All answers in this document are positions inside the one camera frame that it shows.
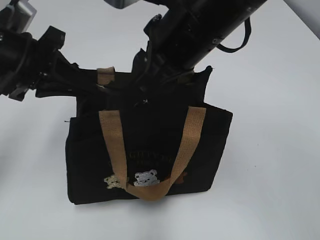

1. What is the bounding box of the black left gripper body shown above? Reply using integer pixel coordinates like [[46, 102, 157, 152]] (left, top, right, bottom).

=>
[[9, 24, 76, 101]]

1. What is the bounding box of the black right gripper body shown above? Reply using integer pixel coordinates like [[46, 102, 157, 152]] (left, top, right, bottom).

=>
[[131, 14, 195, 104]]

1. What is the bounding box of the black canvas tote bag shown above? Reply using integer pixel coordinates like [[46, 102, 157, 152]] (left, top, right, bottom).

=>
[[65, 66, 233, 205]]

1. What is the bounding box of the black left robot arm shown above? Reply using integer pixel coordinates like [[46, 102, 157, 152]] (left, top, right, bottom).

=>
[[0, 0, 72, 102]]

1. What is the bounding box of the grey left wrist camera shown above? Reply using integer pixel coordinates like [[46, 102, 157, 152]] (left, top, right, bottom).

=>
[[0, 0, 37, 34]]

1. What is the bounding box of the black cable loop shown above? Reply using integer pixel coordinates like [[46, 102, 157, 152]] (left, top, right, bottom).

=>
[[216, 17, 252, 54]]

